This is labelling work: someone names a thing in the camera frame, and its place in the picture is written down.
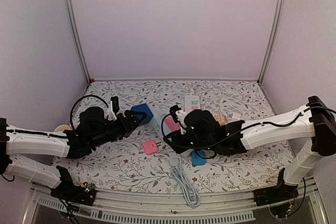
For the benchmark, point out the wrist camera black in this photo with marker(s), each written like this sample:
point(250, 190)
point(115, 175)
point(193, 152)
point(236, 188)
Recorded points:
point(113, 108)
point(178, 115)

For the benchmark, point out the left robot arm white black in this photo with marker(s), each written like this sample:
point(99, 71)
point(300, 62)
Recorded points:
point(95, 129)

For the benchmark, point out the white small charger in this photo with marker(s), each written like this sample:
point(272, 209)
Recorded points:
point(236, 117)

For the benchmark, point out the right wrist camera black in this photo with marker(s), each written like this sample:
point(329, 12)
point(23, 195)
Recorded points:
point(178, 115)

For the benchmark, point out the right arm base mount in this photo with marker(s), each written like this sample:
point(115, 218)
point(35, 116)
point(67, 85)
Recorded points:
point(277, 193)

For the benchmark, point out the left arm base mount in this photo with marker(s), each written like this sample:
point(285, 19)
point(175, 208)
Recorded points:
point(84, 194)

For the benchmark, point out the cyan square adapter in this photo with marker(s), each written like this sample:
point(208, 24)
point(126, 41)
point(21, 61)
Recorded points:
point(198, 158)

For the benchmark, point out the cream pink cup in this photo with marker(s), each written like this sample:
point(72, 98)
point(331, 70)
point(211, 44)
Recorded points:
point(62, 128)

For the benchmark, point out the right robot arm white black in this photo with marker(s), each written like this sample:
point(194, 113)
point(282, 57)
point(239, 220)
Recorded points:
point(314, 121)

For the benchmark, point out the dark blue cube socket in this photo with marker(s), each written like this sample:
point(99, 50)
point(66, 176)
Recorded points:
point(145, 115)

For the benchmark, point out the front aluminium rail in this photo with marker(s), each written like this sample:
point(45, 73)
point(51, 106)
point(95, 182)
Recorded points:
point(130, 207)

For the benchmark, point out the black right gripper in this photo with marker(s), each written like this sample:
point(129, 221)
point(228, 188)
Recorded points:
point(178, 144)

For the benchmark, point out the grey-blue power strip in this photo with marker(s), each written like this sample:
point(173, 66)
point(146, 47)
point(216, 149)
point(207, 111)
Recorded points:
point(156, 120)

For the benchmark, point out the aluminium frame post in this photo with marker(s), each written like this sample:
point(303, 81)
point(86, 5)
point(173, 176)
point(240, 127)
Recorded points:
point(76, 40)
point(271, 40)

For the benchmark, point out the white power strip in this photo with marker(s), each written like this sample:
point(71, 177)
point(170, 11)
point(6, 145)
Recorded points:
point(191, 101)

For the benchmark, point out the pink triangular socket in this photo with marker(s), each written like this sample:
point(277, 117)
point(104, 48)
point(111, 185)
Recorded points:
point(171, 125)

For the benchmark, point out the right aluminium frame post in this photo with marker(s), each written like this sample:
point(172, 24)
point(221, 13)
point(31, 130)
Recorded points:
point(271, 40)

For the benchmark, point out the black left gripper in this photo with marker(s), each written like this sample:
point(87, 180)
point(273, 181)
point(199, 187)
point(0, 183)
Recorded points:
point(132, 124)

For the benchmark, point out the left aluminium frame post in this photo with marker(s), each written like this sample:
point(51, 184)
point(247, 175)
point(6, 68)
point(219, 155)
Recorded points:
point(76, 40)

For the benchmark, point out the beige cube socket plug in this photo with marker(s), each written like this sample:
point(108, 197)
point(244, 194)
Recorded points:
point(221, 119)

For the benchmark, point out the small pink adapter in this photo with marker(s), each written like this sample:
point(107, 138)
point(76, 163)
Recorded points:
point(150, 147)

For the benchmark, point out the floral patterned table mat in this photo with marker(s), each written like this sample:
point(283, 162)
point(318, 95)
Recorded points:
point(123, 165)

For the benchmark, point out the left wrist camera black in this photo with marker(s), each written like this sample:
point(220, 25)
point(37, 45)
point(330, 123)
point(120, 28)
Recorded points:
point(113, 108)

